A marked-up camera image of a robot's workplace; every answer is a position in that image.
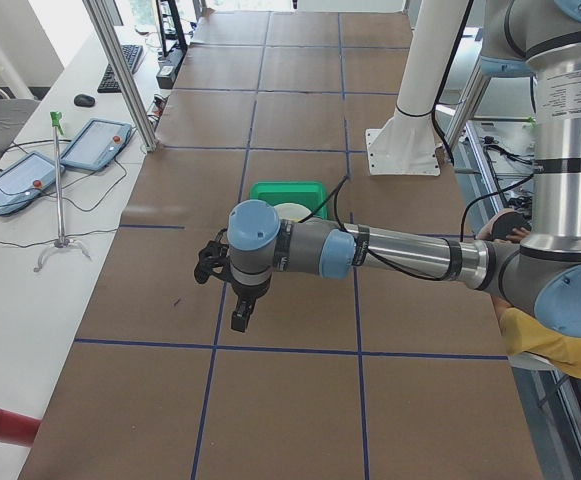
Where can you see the person in yellow shirt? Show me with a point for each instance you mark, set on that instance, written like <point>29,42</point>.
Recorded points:
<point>521,332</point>

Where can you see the black computer mouse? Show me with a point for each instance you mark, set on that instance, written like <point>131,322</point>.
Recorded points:
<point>83,100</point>

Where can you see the silver grabber stick green handle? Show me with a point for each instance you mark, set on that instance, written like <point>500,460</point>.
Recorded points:
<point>63,242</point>

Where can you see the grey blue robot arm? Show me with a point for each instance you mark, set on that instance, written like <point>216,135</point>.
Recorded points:
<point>541,276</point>

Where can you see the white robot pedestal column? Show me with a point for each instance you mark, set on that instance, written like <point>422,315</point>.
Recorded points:
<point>405,145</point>

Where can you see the red cylinder tube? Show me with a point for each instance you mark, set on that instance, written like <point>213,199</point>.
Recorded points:
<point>17,429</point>

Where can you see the near blue teach pendant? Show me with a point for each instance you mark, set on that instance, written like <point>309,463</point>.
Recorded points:
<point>24,181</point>

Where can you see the green plastic tray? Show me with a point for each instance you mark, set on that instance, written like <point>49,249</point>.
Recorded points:
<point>311,194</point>

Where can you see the aluminium frame post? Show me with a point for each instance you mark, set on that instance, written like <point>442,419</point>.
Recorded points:
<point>106,33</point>

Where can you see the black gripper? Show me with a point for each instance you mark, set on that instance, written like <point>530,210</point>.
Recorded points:
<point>250,290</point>

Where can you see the blue teach pendant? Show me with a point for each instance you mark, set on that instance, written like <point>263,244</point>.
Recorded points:
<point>96,145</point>
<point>24,181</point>

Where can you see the far blue teach pendant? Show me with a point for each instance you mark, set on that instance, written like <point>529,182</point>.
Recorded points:
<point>96,145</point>

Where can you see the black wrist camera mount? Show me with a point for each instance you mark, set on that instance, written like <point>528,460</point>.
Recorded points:
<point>213,261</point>

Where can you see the white round plate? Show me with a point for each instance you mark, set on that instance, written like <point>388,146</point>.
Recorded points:
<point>292,211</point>

